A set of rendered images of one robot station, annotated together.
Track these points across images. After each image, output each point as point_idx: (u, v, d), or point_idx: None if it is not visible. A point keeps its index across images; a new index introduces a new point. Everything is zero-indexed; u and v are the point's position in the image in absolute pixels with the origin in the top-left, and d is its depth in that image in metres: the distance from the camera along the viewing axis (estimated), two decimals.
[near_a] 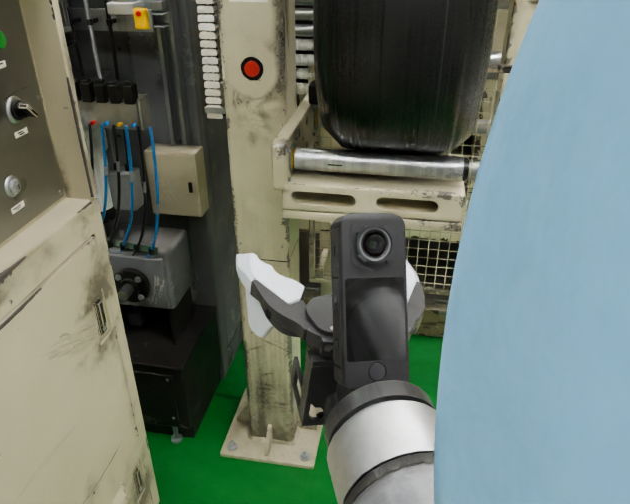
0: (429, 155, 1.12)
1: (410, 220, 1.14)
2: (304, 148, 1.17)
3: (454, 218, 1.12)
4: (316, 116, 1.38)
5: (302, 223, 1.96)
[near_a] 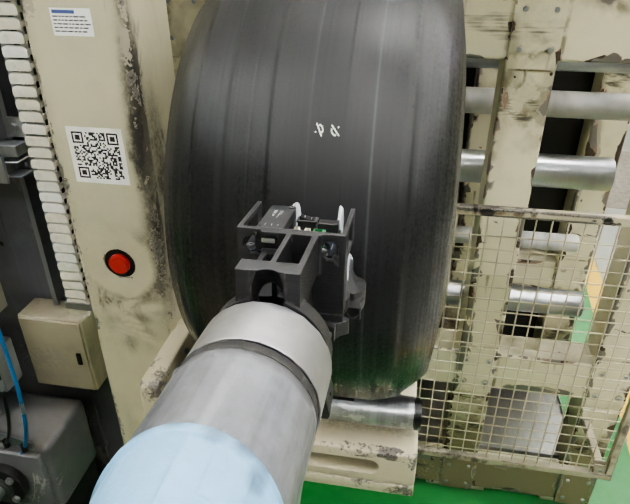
0: (365, 399, 0.78)
1: (341, 477, 0.81)
2: None
3: (402, 481, 0.79)
4: None
5: None
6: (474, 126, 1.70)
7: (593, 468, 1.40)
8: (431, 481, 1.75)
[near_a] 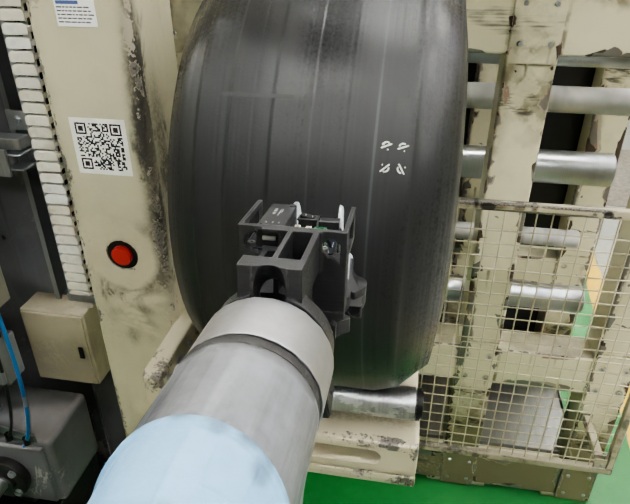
0: None
1: (342, 468, 0.81)
2: None
3: (404, 471, 0.79)
4: None
5: None
6: (475, 122, 1.70)
7: (594, 463, 1.40)
8: (432, 477, 1.75)
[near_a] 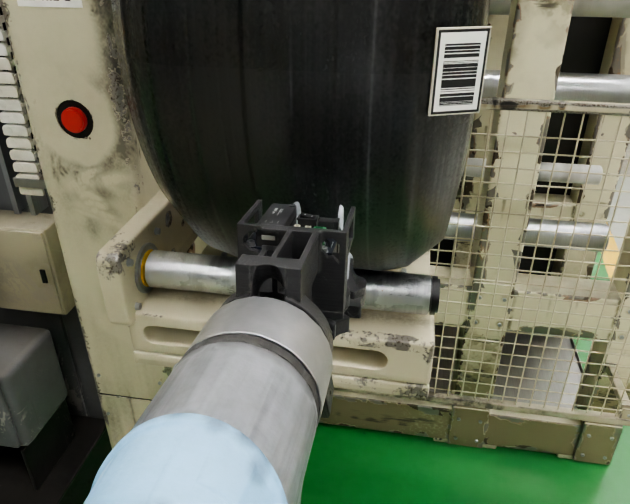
0: (369, 307, 0.65)
1: (341, 377, 0.67)
2: (156, 279, 0.68)
3: (416, 378, 0.65)
4: None
5: None
6: None
7: (621, 413, 1.26)
8: (439, 440, 1.61)
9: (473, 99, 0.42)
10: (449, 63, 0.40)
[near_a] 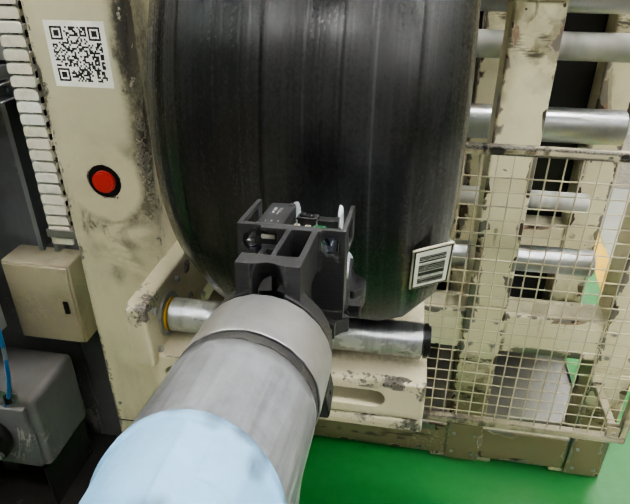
0: None
1: (343, 412, 0.75)
2: None
3: (410, 414, 0.73)
4: None
5: None
6: (480, 83, 1.63)
7: (606, 431, 1.34)
8: (436, 453, 1.69)
9: (442, 276, 0.57)
10: (423, 265, 0.54)
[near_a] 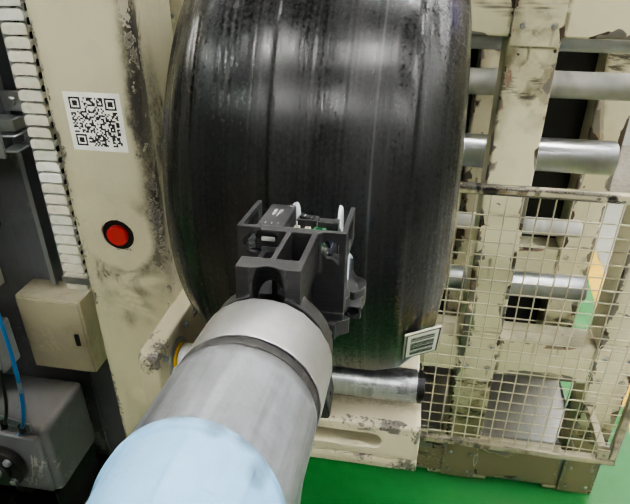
0: (366, 397, 0.78)
1: (342, 452, 0.80)
2: None
3: (405, 455, 0.78)
4: None
5: None
6: (476, 111, 1.68)
7: (597, 453, 1.38)
8: (433, 470, 1.74)
9: (432, 348, 0.64)
10: (414, 343, 0.61)
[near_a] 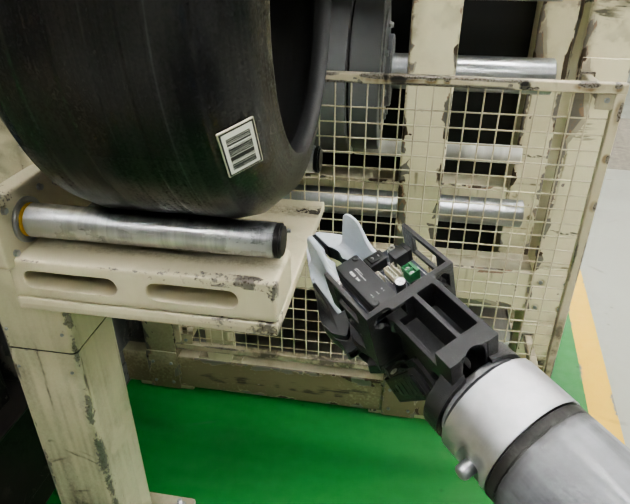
0: (221, 252, 0.72)
1: (200, 316, 0.74)
2: (34, 231, 0.74)
3: (265, 316, 0.72)
4: None
5: None
6: None
7: None
8: (374, 411, 1.68)
9: (256, 156, 0.58)
10: (232, 148, 0.56)
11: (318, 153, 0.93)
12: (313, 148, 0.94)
